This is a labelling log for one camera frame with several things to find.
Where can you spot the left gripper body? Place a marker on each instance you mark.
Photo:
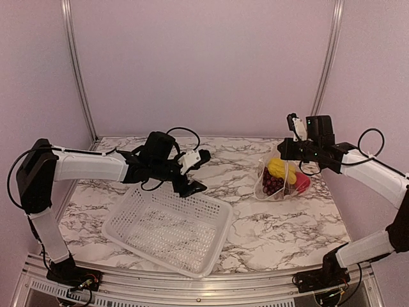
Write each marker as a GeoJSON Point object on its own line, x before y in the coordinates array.
{"type": "Point", "coordinates": [160, 172]}

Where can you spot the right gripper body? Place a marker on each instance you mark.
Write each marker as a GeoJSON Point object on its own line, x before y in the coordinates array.
{"type": "Point", "coordinates": [310, 152]}

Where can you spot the yellow fake corn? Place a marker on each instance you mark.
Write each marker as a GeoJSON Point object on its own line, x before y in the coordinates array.
{"type": "Point", "coordinates": [291, 173]}
{"type": "Point", "coordinates": [277, 168]}

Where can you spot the clear zip top bag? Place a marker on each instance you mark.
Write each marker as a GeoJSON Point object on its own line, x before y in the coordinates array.
{"type": "Point", "coordinates": [288, 190]}

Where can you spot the white plastic basket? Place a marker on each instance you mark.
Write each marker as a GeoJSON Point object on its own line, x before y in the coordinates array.
{"type": "Point", "coordinates": [184, 235]}

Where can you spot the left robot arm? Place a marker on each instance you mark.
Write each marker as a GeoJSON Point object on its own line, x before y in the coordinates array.
{"type": "Point", "coordinates": [37, 169]}

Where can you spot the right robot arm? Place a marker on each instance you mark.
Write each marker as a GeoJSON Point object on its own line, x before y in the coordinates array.
{"type": "Point", "coordinates": [372, 196]}

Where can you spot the red fake fruit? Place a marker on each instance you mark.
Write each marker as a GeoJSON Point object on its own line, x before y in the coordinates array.
{"type": "Point", "coordinates": [302, 183]}

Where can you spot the purple fake grapes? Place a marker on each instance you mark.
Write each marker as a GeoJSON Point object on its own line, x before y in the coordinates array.
{"type": "Point", "coordinates": [270, 184]}

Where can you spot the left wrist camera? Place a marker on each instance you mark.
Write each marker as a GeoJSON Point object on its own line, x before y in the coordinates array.
{"type": "Point", "coordinates": [193, 159]}

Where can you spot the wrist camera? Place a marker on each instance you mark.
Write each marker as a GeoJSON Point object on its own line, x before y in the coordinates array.
{"type": "Point", "coordinates": [193, 159]}
{"type": "Point", "coordinates": [297, 127]}

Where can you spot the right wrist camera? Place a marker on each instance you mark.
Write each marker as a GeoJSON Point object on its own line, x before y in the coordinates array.
{"type": "Point", "coordinates": [297, 127]}

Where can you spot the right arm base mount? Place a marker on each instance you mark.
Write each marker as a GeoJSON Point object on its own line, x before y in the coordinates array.
{"type": "Point", "coordinates": [322, 278]}

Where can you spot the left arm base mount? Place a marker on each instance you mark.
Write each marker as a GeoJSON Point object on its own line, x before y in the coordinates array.
{"type": "Point", "coordinates": [68, 273]}

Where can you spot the right aluminium frame post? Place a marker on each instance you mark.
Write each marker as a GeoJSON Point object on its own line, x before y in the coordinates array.
{"type": "Point", "coordinates": [330, 55]}

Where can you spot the aluminium frame post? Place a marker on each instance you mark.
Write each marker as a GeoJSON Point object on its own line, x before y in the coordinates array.
{"type": "Point", "coordinates": [66, 7]}
{"type": "Point", "coordinates": [330, 55]}

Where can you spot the front aluminium rail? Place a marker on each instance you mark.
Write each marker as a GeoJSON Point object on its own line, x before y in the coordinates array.
{"type": "Point", "coordinates": [129, 287]}

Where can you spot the left aluminium frame post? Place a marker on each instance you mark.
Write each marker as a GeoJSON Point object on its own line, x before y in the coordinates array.
{"type": "Point", "coordinates": [66, 7]}

